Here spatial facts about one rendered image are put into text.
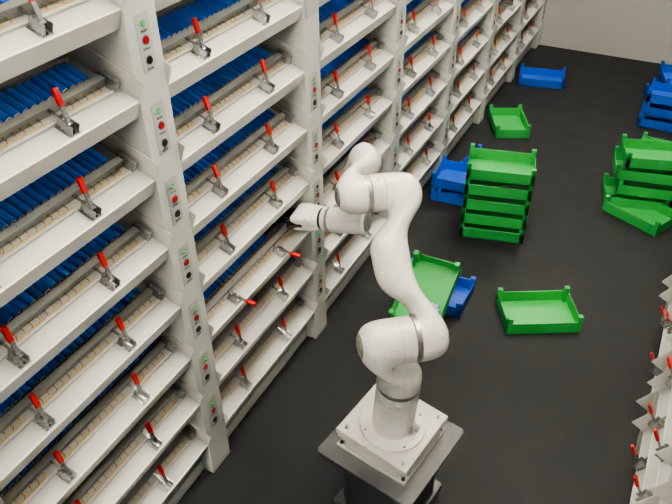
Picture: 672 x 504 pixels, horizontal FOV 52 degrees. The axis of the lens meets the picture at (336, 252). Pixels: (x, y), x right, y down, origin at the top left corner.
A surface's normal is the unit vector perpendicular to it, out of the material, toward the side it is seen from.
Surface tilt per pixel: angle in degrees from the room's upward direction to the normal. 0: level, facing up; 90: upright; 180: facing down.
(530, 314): 0
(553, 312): 0
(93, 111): 21
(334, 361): 0
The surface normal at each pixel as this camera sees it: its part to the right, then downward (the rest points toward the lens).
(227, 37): 0.31, -0.64
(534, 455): -0.01, -0.79
